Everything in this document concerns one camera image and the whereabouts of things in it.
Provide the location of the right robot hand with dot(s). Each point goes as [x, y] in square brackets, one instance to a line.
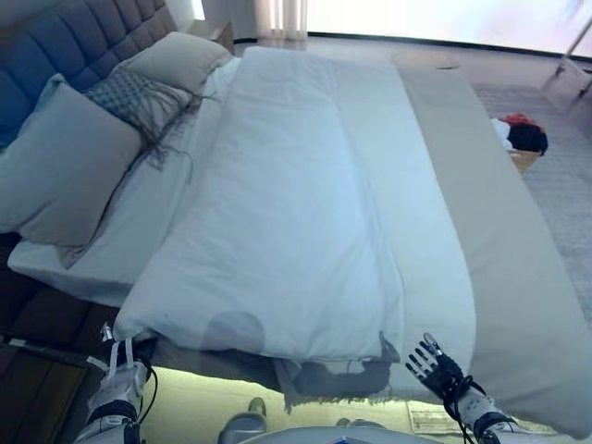
[439, 372]

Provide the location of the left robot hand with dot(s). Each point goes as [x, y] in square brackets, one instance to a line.
[131, 356]

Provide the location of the white duvet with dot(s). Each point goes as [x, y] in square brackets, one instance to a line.
[300, 208]

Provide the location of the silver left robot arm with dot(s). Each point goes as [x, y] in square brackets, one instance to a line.
[113, 407]

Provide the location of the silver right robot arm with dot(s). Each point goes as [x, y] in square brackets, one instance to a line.
[485, 416]

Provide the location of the white fitted bed sheet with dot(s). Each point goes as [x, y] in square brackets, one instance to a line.
[115, 240]

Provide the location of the beige bed runner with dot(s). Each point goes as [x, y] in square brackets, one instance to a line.
[509, 259]

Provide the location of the wooden bedside cabinet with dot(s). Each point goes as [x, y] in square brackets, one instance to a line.
[37, 393]

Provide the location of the white pillowcase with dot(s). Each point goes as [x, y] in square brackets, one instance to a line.
[333, 374]

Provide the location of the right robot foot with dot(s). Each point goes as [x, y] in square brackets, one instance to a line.
[344, 422]

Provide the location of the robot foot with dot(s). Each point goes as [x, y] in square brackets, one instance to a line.
[257, 407]
[344, 422]

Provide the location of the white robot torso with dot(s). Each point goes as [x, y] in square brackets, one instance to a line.
[337, 435]

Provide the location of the silver left robot leg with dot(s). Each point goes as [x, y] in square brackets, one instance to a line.
[242, 427]

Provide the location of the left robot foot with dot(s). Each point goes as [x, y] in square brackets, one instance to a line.
[257, 407]

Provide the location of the large beige pillow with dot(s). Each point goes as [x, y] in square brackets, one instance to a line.
[65, 171]
[171, 60]

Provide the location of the grey area rug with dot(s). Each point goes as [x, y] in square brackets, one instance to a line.
[555, 176]

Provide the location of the white garment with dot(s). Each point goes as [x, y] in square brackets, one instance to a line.
[501, 129]

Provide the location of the patterned fringed cushion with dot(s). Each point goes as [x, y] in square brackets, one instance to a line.
[134, 99]

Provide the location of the pale blue pillow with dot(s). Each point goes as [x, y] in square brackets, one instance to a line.
[32, 111]

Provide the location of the red garment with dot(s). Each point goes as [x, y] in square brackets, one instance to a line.
[520, 119]

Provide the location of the grey tufted headboard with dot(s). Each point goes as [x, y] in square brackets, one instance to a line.
[69, 41]

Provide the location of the small wooden nightstand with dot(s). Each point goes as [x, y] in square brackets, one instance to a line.
[219, 34]

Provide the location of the cream curtain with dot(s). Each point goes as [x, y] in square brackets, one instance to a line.
[279, 18]

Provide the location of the brown upholstered bed frame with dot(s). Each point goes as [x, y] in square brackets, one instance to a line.
[51, 319]

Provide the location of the metal frame table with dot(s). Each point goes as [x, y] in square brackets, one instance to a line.
[573, 60]

